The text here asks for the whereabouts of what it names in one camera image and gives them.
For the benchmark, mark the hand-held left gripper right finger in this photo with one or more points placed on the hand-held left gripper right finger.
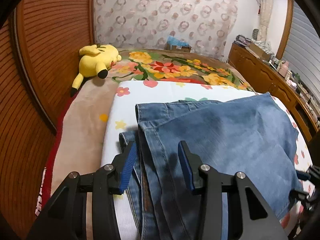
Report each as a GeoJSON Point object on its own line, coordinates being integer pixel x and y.
{"type": "Point", "coordinates": [187, 172]}

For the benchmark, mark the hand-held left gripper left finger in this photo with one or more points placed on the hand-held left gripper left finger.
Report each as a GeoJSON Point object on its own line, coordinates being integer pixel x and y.
{"type": "Point", "coordinates": [127, 170]}

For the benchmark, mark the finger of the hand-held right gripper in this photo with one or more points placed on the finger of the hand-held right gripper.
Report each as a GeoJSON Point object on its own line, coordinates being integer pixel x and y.
{"type": "Point", "coordinates": [302, 175]}
{"type": "Point", "coordinates": [301, 195]}

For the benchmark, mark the blue denim pants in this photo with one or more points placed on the blue denim pants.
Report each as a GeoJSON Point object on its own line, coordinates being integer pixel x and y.
{"type": "Point", "coordinates": [225, 135]}

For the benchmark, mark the white flower-print sheet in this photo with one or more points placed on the white flower-print sheet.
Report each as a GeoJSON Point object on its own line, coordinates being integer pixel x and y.
{"type": "Point", "coordinates": [120, 120]}

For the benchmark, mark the red blanket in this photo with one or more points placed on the red blanket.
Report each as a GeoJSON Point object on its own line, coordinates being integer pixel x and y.
{"type": "Point", "coordinates": [50, 160]}

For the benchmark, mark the white tissue box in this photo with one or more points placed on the white tissue box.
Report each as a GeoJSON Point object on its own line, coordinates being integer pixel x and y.
{"type": "Point", "coordinates": [292, 85]}

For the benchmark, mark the wooden sideboard cabinet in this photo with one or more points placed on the wooden sideboard cabinet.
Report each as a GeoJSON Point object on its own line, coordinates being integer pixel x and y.
{"type": "Point", "coordinates": [262, 77]}

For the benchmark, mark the pink thermos jug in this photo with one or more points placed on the pink thermos jug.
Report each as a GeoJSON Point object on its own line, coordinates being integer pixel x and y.
{"type": "Point", "coordinates": [283, 69]}

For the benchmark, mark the brown floral blanket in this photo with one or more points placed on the brown floral blanket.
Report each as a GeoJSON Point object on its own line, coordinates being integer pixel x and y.
{"type": "Point", "coordinates": [162, 67]}

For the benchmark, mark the yellow plush toy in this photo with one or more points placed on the yellow plush toy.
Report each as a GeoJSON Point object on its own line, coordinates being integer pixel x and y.
{"type": "Point", "coordinates": [96, 60]}

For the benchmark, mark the wooden louvered wardrobe door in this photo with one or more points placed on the wooden louvered wardrobe door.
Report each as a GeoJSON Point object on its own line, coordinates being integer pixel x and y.
{"type": "Point", "coordinates": [55, 42]}
{"type": "Point", "coordinates": [15, 130]}

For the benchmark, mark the cardboard box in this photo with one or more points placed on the cardboard box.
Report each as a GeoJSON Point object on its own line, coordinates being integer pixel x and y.
{"type": "Point", "coordinates": [180, 48]}

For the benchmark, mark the grey window blind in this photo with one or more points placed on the grey window blind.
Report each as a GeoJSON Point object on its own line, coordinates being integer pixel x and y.
{"type": "Point", "coordinates": [302, 47]}

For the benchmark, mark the cardboard tray of small things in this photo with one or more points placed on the cardboard tray of small things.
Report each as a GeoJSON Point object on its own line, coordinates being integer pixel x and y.
{"type": "Point", "coordinates": [258, 51]}

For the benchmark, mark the purple grey box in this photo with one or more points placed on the purple grey box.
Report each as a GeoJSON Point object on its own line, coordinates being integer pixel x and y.
{"type": "Point", "coordinates": [243, 40]}

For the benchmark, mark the beige lace curtain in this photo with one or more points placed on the beige lace curtain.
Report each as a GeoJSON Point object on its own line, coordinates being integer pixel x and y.
{"type": "Point", "coordinates": [265, 10]}

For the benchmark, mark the wooden window frame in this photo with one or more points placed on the wooden window frame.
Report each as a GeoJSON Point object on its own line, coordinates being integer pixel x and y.
{"type": "Point", "coordinates": [285, 30]}

